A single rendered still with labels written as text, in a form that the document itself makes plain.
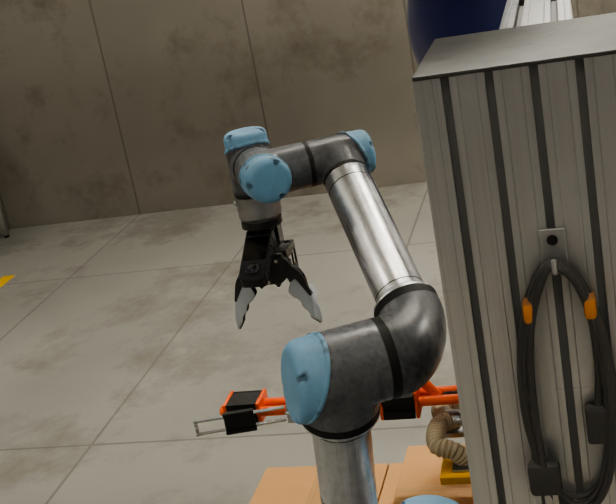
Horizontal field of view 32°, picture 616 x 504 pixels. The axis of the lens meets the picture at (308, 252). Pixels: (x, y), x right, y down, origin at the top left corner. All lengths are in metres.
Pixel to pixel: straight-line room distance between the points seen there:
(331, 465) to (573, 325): 0.50
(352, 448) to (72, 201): 7.68
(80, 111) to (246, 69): 1.44
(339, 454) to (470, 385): 0.35
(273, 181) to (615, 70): 0.70
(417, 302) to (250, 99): 6.91
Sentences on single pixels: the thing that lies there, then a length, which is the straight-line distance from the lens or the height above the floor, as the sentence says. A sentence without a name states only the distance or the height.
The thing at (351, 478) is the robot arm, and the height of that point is 1.43.
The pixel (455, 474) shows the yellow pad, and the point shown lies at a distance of 2.24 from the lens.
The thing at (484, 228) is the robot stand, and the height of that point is 1.86.
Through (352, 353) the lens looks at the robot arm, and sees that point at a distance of 1.43.
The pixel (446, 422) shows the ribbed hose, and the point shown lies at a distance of 2.30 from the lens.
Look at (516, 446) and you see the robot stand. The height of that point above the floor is 1.59.
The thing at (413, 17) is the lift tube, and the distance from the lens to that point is 2.00.
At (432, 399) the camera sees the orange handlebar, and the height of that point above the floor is 1.19.
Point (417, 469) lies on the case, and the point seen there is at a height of 0.94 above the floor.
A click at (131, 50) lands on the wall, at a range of 8.57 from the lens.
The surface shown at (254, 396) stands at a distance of 2.39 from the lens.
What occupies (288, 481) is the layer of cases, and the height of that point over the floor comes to 0.54.
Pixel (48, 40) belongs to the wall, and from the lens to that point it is 8.83.
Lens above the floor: 2.23
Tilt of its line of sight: 18 degrees down
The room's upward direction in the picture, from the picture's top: 11 degrees counter-clockwise
